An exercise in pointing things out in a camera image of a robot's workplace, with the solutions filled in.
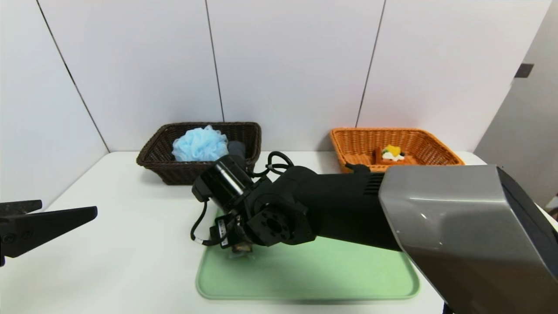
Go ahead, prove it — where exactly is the blue mesh bath loofah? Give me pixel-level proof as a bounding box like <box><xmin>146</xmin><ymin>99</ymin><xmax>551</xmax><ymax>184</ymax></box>
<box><xmin>171</xmin><ymin>125</ymin><xmax>229</xmax><ymax>162</ymax></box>

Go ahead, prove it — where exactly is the orange wicker basket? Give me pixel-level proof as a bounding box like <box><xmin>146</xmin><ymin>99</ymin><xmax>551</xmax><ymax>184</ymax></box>
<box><xmin>329</xmin><ymin>127</ymin><xmax>465</xmax><ymax>173</ymax></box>

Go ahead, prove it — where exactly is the light green plastic tray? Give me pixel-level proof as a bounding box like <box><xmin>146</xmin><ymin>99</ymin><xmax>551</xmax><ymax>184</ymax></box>
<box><xmin>196</xmin><ymin>209</ymin><xmax>420</xmax><ymax>300</ymax></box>

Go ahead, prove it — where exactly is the dark grey towel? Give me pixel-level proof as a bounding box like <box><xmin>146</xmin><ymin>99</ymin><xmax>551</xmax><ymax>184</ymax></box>
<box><xmin>227</xmin><ymin>140</ymin><xmax>245</xmax><ymax>160</ymax></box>

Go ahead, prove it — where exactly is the dark brown wicker basket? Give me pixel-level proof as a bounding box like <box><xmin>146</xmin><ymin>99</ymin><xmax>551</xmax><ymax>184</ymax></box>
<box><xmin>136</xmin><ymin>122</ymin><xmax>262</xmax><ymax>186</ymax></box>

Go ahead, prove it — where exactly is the toy waffle with fruit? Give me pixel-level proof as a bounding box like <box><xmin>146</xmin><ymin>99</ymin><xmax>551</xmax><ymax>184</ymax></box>
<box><xmin>374</xmin><ymin>145</ymin><xmax>412</xmax><ymax>165</ymax></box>

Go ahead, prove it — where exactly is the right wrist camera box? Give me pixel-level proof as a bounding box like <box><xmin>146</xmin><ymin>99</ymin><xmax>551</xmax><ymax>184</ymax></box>
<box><xmin>214</xmin><ymin>217</ymin><xmax>234</xmax><ymax>249</ymax></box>

